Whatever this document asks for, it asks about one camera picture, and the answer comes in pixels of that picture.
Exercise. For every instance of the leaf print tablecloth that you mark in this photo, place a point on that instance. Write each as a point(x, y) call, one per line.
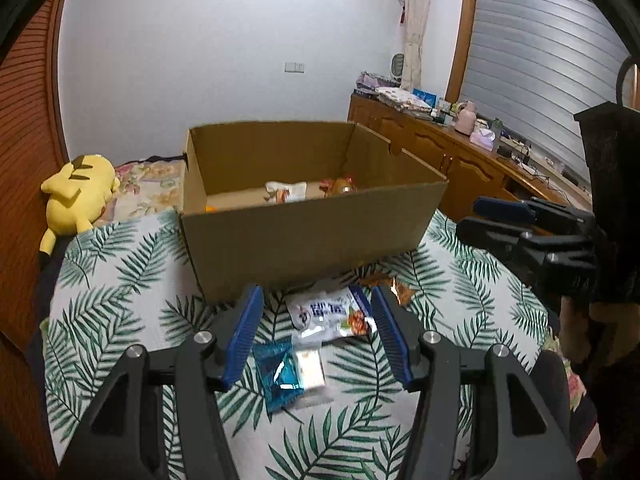
point(125, 285)

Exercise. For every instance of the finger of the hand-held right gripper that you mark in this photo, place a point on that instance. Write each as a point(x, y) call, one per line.
point(545, 260)
point(500, 207)

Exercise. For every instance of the person's right hand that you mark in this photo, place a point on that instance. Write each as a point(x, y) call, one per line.
point(575, 325)

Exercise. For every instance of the grey window blind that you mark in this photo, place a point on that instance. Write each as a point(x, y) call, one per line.
point(525, 60)

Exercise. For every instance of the wooden louvered wardrobe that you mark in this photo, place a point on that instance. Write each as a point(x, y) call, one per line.
point(25, 135)

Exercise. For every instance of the folded patterned cloth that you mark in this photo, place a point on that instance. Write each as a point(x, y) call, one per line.
point(402, 100)

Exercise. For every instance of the pink bottle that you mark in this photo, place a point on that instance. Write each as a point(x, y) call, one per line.
point(466, 119)

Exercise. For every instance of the white barcode snack packet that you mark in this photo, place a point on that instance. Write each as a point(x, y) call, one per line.
point(290, 189)

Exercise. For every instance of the wooden cabinet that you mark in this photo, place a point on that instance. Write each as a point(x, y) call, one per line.
point(425, 150)

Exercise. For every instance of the purple cloth pile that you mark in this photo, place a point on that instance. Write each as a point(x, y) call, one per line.
point(372, 82)

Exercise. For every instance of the wooden window frame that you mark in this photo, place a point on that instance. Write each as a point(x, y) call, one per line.
point(460, 35)

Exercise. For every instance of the dark blue cloth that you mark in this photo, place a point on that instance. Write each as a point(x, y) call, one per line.
point(52, 275)

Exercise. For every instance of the white and blue snack packet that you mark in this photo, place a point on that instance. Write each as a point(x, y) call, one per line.
point(330, 310)

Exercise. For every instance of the red and white snack packet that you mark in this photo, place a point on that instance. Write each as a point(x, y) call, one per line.
point(342, 186)

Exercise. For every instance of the teal snack packet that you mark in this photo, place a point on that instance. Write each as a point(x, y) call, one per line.
point(275, 375)

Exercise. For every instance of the brown cardboard box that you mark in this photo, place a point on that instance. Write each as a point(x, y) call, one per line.
point(300, 240)

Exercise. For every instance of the small white fan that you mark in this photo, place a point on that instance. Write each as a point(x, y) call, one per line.
point(397, 66)

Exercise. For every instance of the yellow plush toy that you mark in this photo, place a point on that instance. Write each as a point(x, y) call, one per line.
point(75, 195)

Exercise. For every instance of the clear plastic snack packet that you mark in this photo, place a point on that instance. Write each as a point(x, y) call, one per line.
point(309, 367)

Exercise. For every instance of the white power strip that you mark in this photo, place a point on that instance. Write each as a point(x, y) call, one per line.
point(521, 159)

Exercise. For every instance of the green bottle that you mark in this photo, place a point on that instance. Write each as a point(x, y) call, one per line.
point(497, 125)

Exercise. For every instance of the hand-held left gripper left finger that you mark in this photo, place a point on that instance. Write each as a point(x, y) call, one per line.
point(245, 330)

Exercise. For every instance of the cream curtain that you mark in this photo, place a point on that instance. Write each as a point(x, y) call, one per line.
point(417, 10)

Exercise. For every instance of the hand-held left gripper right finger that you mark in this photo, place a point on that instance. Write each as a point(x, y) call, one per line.
point(392, 330)

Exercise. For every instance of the blue box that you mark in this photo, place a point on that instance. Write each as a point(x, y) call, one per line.
point(424, 96)

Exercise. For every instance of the white wall switch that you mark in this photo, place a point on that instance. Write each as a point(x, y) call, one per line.
point(295, 66)

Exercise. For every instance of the pink tissue box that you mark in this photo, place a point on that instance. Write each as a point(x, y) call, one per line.
point(482, 139)

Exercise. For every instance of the orange snack packet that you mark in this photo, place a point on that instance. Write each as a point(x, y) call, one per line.
point(402, 291)

